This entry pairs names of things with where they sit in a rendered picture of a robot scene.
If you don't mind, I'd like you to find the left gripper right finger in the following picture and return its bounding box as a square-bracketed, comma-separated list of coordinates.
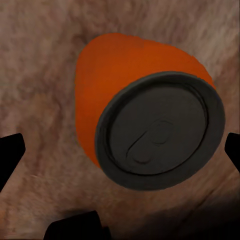
[224, 133, 240, 172]

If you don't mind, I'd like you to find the can of soda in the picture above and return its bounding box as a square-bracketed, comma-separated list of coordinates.
[75, 33, 226, 192]

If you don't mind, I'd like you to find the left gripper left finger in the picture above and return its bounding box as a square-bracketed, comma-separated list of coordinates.
[0, 133, 26, 192]

